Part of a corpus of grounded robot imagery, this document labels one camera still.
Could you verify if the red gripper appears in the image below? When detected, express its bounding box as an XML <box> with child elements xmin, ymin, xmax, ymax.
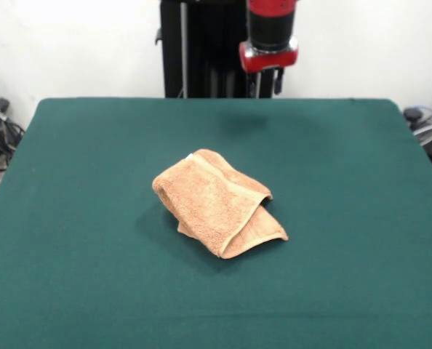
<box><xmin>238</xmin><ymin>35</ymin><xmax>300</xmax><ymax>99</ymax></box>

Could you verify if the tan terry towel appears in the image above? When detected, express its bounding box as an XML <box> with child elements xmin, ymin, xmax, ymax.
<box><xmin>151</xmin><ymin>148</ymin><xmax>289</xmax><ymax>260</ymax></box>

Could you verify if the dark green table cloth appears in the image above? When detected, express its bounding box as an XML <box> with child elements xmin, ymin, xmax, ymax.
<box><xmin>0</xmin><ymin>97</ymin><xmax>432</xmax><ymax>349</ymax></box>

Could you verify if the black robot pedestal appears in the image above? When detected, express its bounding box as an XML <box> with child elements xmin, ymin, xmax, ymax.
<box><xmin>154</xmin><ymin>0</ymin><xmax>286</xmax><ymax>99</ymax></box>

